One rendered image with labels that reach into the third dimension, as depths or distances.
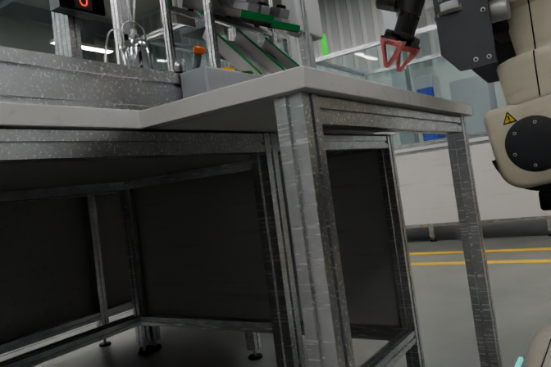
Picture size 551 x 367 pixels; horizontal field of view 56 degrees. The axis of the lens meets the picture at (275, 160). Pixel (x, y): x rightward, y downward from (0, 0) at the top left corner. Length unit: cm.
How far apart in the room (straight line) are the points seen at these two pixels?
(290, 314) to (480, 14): 72
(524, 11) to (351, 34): 950
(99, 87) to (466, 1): 70
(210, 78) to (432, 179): 413
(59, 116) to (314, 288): 42
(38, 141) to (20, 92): 11
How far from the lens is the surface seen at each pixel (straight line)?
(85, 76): 92
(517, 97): 107
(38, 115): 75
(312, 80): 68
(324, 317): 70
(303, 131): 68
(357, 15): 1059
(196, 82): 103
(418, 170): 505
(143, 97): 99
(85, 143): 81
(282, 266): 114
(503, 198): 489
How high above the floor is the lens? 71
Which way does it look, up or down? 3 degrees up
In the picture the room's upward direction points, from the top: 8 degrees counter-clockwise
